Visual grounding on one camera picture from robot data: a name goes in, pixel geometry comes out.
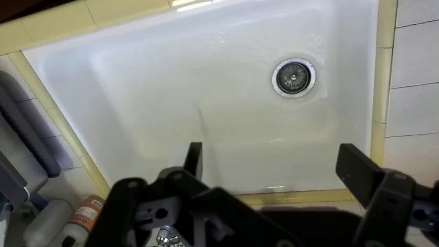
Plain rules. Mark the soap dispenser with orange label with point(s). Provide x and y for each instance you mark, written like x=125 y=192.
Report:
x=84 y=217

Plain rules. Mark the white plastic jug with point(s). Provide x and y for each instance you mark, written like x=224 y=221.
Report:
x=46 y=224

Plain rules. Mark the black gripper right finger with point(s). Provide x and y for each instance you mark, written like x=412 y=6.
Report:
x=389 y=206

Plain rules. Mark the metal sink drain strainer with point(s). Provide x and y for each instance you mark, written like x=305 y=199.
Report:
x=294 y=77

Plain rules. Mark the white sink basin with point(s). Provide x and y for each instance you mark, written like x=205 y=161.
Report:
x=183 y=91

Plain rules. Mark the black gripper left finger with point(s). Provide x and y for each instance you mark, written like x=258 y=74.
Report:
x=215 y=220

